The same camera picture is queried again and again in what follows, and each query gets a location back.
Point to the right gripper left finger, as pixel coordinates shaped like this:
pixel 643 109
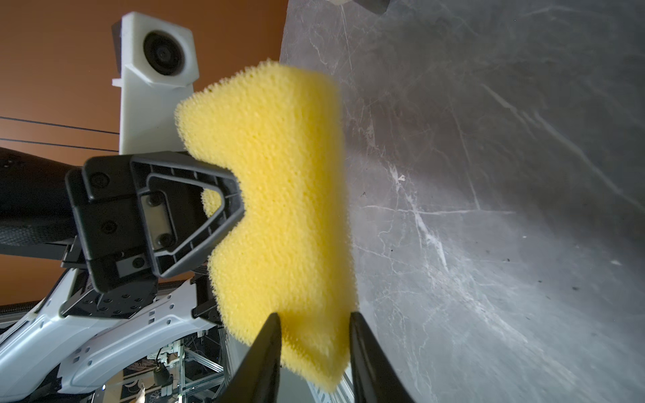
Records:
pixel 257 380

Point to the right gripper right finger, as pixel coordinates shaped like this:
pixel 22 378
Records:
pixel 373 377

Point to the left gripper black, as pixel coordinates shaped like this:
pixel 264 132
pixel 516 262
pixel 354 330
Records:
pixel 187 207

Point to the yellow sponge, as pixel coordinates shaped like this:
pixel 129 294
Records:
pixel 278 129

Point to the white two-tier shelf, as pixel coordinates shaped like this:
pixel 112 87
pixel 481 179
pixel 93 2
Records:
pixel 374 6

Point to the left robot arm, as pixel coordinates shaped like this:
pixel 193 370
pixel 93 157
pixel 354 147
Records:
pixel 48 357

